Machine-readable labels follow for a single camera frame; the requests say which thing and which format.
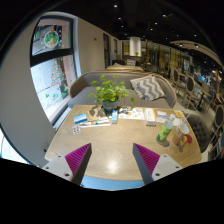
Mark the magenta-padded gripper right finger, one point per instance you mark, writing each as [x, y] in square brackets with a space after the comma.
[160, 166]

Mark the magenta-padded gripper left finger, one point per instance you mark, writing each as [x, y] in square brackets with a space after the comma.
[63, 166]

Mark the clear green-labelled drink bottle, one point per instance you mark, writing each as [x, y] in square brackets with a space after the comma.
[164, 131]

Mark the orange mug with white inside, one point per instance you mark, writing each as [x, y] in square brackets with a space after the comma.
[180, 133]

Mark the flat round red coaster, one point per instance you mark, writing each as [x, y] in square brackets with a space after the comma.
[189, 139]

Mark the clear plastic cup with straw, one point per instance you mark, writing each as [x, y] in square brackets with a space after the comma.
[176, 121]

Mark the blue and white small box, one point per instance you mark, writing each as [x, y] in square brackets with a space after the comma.
[80, 118]

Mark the long flat white box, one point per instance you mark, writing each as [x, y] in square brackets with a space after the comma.
[95, 123]

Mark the grey tufted armchair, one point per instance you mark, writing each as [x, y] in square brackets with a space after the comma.
[200, 128]

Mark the printed paper leaflet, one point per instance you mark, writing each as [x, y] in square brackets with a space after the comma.
[131, 114]

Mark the brown square card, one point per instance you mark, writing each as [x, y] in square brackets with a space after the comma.
[96, 112]

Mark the small light blue carton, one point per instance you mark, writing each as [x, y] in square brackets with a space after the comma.
[114, 117]

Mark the grey curved sofa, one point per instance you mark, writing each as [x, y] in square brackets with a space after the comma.
[83, 95]

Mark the grey-white chevron cushion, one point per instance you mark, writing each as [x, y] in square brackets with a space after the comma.
[148, 88]

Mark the group of dining chairs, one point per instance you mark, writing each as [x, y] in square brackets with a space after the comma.
[191, 86]

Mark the green potted plant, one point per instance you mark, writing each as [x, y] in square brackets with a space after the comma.
[109, 90]

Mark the decorated dark-framed window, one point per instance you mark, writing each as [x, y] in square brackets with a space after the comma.
[55, 70]

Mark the white round pillar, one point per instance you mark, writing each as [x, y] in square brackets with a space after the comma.
[135, 46]

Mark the group of ceiling lights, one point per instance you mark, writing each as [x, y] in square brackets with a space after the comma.
[151, 28]

